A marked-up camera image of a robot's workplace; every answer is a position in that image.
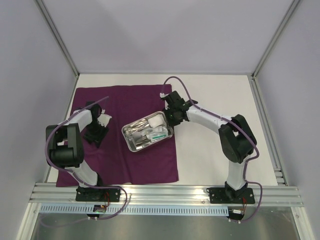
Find green white sachet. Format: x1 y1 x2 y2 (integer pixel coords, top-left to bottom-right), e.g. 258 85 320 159
146 132 168 143

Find aluminium frame post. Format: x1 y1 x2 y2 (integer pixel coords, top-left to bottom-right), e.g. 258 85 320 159
251 0 302 80
34 0 80 79

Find right aluminium frame post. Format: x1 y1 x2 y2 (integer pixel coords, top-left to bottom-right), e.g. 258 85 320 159
251 0 302 80

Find front aluminium rail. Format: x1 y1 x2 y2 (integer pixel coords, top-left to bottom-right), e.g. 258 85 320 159
29 183 304 207

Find surgical scissors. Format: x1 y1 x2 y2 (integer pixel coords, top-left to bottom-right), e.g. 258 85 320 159
125 121 149 135

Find right aluminium side rail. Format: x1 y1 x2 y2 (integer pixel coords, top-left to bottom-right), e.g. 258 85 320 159
247 74 288 187

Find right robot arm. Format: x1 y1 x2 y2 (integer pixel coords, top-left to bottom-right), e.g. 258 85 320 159
160 91 257 203

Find left aluminium frame post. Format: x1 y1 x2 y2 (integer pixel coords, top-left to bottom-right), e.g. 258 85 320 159
34 0 80 79

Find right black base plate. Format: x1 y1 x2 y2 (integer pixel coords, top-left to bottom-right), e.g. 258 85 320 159
206 187 256 205

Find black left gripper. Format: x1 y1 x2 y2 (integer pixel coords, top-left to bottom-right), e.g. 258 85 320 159
82 121 109 148

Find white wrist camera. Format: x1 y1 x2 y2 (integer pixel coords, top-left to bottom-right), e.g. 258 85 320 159
159 92 166 99
97 113 112 127

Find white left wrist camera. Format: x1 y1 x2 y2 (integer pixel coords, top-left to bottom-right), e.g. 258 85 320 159
97 113 112 127

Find blister packet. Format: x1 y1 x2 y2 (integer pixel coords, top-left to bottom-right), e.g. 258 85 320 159
150 126 167 134

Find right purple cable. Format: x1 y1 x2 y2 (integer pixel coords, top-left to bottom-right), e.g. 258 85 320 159
159 76 263 224

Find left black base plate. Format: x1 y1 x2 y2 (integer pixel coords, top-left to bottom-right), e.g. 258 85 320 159
75 186 121 203

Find gauze pad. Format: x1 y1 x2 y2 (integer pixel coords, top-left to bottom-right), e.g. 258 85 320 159
147 114 166 128

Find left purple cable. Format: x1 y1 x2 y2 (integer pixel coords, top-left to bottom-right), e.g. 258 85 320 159
44 96 130 221

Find purple cable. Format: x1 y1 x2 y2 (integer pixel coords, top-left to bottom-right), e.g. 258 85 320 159
44 96 130 221
159 76 263 224

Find slotted cable duct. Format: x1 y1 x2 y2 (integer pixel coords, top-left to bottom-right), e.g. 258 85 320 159
39 203 229 216

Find purple cloth mat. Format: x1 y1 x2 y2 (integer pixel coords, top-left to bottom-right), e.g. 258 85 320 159
71 84 179 185

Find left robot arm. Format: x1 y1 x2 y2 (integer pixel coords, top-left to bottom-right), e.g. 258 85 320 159
45 101 112 201

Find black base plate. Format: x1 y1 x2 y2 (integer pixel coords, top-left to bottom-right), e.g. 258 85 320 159
75 186 121 203
206 187 256 205

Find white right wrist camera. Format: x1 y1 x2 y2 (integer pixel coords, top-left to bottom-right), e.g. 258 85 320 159
159 92 166 99

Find stainless steel tray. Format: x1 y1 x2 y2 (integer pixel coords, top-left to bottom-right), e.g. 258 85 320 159
121 111 174 153

